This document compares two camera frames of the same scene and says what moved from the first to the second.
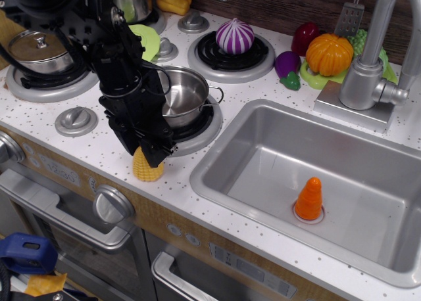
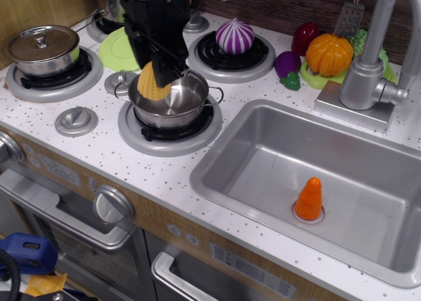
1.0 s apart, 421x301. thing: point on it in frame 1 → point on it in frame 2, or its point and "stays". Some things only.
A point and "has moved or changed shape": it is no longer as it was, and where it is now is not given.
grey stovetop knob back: (193, 22) stays
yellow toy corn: (142, 168) has moved or changed shape
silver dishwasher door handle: (160, 266) stays
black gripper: (139, 100) → (162, 11)
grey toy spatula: (350, 16) stays
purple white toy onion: (235, 37) stays
